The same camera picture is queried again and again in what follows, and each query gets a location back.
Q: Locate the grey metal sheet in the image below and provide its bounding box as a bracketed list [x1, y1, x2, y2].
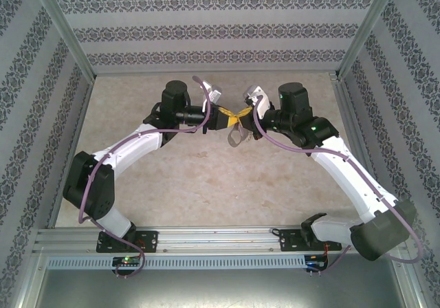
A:
[20, 252, 422, 308]

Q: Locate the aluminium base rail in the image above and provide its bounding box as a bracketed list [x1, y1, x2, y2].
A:
[33, 225, 406, 254]

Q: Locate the slotted grey cable duct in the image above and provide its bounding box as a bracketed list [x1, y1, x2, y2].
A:
[46, 254, 307, 272]

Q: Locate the silver keyring with chain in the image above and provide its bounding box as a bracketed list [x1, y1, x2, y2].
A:
[226, 124, 254, 148]

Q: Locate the aluminium frame post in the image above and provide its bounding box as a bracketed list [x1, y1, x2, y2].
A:
[29, 0, 97, 80]
[336, 0, 403, 80]

